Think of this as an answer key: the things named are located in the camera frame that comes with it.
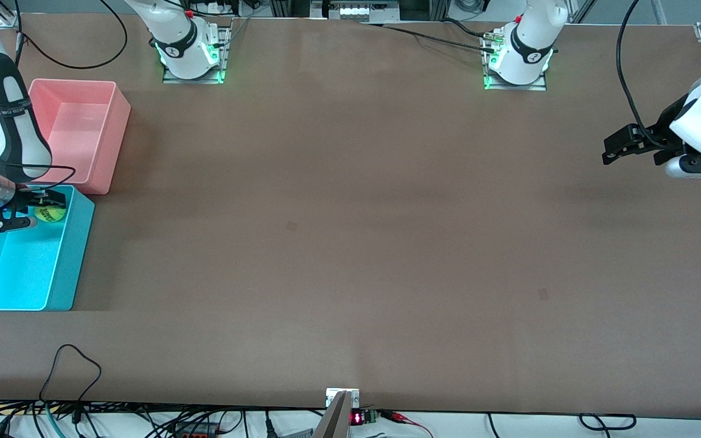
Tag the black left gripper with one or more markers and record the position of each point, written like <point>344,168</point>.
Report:
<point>669,126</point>

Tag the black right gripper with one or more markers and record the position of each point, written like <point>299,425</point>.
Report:
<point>44,198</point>

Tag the yellow tennis ball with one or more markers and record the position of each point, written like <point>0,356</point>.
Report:
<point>51,214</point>

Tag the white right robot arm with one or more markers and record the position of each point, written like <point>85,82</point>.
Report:
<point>16,140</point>

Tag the blue plastic bin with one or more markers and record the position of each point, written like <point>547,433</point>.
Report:
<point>22,267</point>

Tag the pink plastic bin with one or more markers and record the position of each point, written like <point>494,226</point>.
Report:
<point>83,128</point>

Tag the grey lit device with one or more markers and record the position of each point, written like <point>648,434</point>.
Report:
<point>356,9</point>

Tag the white mounting plate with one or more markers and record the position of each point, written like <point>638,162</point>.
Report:
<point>333,395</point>

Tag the grey metal bar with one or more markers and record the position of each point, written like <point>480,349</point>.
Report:
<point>335,423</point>

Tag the red clip lead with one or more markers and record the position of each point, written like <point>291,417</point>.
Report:
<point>402,417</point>

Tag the small red display board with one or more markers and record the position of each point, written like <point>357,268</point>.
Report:
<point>362,418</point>

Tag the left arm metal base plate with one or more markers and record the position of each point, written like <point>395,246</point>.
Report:
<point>515,87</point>

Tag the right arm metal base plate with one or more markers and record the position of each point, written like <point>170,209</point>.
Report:
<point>192,80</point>

